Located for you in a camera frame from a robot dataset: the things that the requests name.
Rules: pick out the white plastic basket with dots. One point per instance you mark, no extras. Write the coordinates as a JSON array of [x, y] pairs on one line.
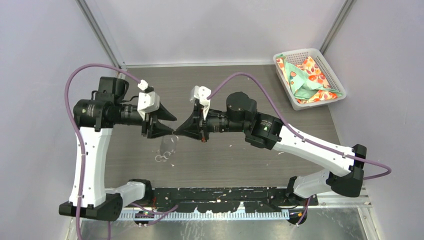
[[297, 57]]

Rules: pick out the floral patterned cloth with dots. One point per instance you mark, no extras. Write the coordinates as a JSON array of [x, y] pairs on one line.
[[306, 81]]

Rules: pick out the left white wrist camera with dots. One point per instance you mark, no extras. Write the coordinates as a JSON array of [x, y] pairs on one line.
[[148, 102]]

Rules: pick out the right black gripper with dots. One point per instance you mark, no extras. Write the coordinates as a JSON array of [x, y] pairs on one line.
[[196, 126]]

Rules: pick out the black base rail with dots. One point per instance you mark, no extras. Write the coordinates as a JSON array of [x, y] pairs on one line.
[[268, 199]]

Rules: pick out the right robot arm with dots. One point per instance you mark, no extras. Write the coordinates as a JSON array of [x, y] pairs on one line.
[[341, 174]]

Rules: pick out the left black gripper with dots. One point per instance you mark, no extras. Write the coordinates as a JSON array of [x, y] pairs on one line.
[[156, 129]]

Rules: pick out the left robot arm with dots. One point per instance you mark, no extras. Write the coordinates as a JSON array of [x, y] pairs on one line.
[[94, 120]]

